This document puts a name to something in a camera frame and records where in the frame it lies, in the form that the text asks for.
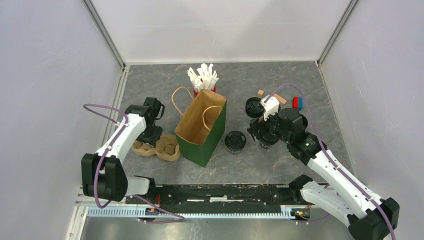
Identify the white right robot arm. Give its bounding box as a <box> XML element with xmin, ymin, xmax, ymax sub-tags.
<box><xmin>247</xmin><ymin>108</ymin><xmax>400</xmax><ymax>240</ymax></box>

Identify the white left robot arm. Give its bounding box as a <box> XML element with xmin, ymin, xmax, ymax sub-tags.
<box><xmin>81</xmin><ymin>97</ymin><xmax>165</xmax><ymax>209</ymax></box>

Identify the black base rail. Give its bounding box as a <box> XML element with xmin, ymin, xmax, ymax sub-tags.
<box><xmin>144</xmin><ymin>183</ymin><xmax>309</xmax><ymax>217</ymax></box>

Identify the green paper bag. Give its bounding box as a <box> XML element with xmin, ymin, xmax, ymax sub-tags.
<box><xmin>171</xmin><ymin>86</ymin><xmax>227</xmax><ymax>168</ymax></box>

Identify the red and blue block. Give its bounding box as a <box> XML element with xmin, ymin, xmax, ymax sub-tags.
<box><xmin>292</xmin><ymin>96</ymin><xmax>303</xmax><ymax>111</ymax></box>

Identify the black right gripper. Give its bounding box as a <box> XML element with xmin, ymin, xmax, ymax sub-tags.
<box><xmin>247</xmin><ymin>109</ymin><xmax>291</xmax><ymax>144</ymax></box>

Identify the black coffee cup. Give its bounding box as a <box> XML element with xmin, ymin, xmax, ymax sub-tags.
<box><xmin>259</xmin><ymin>138</ymin><xmax>279</xmax><ymax>149</ymax></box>
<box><xmin>228</xmin><ymin>147</ymin><xmax>243</xmax><ymax>154</ymax></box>

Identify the white wrapped stirrer bundle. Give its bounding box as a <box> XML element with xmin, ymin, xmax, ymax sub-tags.
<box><xmin>187</xmin><ymin>63</ymin><xmax>219</xmax><ymax>93</ymax></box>

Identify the small wooden cube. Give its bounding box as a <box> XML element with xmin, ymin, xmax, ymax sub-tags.
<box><xmin>257</xmin><ymin>90</ymin><xmax>264</xmax><ymax>98</ymax></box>

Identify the black coffee lid stack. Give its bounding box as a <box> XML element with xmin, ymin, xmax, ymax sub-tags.
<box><xmin>245</xmin><ymin>97</ymin><xmax>264</xmax><ymax>118</ymax></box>

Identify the brown cardboard cup carrier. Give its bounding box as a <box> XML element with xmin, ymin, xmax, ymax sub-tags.
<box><xmin>131</xmin><ymin>134</ymin><xmax>181</xmax><ymax>162</ymax></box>

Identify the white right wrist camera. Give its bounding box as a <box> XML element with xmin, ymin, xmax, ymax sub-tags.
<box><xmin>260</xmin><ymin>95</ymin><xmax>280</xmax><ymax>121</ymax></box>

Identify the long wooden block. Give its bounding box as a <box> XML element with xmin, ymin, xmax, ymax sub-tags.
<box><xmin>273</xmin><ymin>93</ymin><xmax>287</xmax><ymax>106</ymax></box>

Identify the red cup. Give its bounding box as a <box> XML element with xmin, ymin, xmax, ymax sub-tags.
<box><xmin>193</xmin><ymin>86</ymin><xmax>216</xmax><ymax>97</ymax></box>

